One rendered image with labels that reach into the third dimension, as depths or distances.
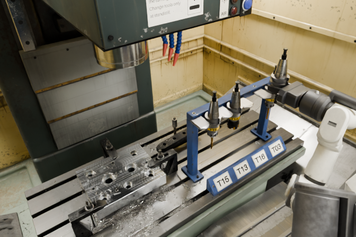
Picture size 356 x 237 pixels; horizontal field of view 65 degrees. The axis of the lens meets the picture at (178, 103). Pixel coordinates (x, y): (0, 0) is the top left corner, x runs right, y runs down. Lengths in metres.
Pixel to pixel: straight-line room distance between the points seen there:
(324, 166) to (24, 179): 1.58
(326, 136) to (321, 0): 0.77
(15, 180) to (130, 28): 1.47
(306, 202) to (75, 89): 1.04
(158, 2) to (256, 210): 1.01
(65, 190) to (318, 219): 0.97
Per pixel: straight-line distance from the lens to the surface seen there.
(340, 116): 0.94
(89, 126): 1.49
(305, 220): 0.70
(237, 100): 1.08
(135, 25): 0.63
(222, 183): 1.20
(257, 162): 1.31
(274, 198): 1.45
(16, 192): 1.88
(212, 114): 1.02
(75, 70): 1.32
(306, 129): 1.72
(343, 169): 1.61
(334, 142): 0.95
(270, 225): 1.36
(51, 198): 1.31
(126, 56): 0.80
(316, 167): 0.98
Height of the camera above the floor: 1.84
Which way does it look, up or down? 34 degrees down
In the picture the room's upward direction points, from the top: 2 degrees counter-clockwise
